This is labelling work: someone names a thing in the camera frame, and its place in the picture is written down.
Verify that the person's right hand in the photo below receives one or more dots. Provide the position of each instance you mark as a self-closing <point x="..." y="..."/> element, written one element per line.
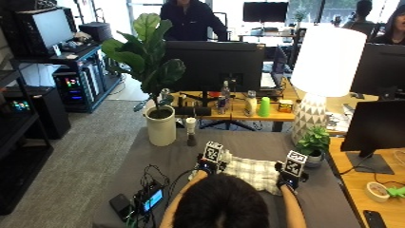
<point x="291" y="181"/>

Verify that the person's left hand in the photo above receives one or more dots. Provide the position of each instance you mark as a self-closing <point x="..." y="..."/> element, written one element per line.
<point x="211" y="167"/>

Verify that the white checked cloth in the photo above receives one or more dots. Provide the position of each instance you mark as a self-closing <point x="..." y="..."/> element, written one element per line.
<point x="253" y="172"/>

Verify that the white marker cube on right glove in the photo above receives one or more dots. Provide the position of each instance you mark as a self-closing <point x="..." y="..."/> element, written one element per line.
<point x="295" y="163"/>

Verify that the white marker cube on glove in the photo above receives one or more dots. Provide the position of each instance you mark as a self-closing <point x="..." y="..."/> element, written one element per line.
<point x="213" y="152"/>
<point x="295" y="163"/>

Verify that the white marker cube on left glove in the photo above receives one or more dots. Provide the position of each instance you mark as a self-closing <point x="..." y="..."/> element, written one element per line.
<point x="213" y="152"/>

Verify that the small green plant in pot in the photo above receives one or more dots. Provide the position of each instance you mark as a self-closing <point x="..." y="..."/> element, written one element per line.
<point x="313" y="141"/>

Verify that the white and brown grinder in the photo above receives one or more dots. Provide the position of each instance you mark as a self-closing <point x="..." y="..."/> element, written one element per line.
<point x="191" y="129"/>

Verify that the long wooden desk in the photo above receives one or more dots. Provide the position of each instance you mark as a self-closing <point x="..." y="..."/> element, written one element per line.
<point x="236" y="116"/>

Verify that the flat black box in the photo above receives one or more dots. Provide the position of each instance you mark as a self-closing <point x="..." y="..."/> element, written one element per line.
<point x="192" y="110"/>

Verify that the drinks can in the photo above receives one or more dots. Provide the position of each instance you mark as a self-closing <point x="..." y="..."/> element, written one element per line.
<point x="220" y="105"/>

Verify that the large leafy plant in white pot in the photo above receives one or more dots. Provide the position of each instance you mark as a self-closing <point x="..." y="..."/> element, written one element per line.
<point x="160" y="126"/>

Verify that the green plastic cup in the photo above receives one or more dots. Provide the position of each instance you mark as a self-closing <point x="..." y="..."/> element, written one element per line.
<point x="264" y="107"/>

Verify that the yellow box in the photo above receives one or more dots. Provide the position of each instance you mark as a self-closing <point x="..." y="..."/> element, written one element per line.
<point x="285" y="106"/>

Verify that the black device with blue screen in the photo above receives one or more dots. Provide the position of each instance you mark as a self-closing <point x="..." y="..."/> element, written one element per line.
<point x="152" y="199"/>

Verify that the clear bottle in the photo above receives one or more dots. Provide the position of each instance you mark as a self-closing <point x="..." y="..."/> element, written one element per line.
<point x="225" y="91"/>

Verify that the beige tape roll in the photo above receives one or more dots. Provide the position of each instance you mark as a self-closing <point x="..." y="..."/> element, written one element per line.
<point x="376" y="192"/>

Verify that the glass jar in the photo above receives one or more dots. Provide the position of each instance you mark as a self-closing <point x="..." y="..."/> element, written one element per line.
<point x="164" y="95"/>

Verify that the black monitor with flat base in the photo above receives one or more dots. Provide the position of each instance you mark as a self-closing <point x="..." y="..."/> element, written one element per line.
<point x="377" y="126"/>

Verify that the black power bank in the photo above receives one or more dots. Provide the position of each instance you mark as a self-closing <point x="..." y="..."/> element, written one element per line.
<point x="120" y="206"/>

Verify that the black smartphone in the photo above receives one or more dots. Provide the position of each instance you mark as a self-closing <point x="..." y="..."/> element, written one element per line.
<point x="375" y="219"/>

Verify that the green plastic object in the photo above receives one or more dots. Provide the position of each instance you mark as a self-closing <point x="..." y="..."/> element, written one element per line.
<point x="396" y="192"/>

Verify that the open laptop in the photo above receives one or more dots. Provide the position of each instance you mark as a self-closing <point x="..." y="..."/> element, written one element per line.
<point x="276" y="68"/>

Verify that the black monitor with cross stand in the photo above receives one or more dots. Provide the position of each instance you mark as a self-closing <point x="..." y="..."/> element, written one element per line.
<point x="213" y="66"/>

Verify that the white lamp with patterned base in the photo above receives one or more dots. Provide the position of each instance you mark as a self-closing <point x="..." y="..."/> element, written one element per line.
<point x="327" y="63"/>

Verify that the black monitor without visible stand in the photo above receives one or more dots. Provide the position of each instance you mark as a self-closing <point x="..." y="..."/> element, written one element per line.
<point x="380" y="69"/>

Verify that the computer tower with coloured lights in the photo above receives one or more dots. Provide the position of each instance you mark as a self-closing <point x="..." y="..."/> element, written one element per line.
<point x="71" y="87"/>

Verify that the dark blue equipment cart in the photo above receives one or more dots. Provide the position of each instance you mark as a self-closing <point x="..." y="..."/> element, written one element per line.
<point x="80" y="60"/>

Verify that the black shelf rack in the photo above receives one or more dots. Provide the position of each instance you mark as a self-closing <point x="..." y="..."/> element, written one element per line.
<point x="20" y="152"/>

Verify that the black case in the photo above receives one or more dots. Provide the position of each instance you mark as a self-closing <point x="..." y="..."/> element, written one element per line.
<point x="96" y="31"/>

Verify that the monitor with white screen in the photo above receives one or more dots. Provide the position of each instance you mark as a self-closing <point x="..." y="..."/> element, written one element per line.
<point x="48" y="30"/>

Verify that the black wall screen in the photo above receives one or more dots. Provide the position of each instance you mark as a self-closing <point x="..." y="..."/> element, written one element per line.
<point x="265" y="12"/>

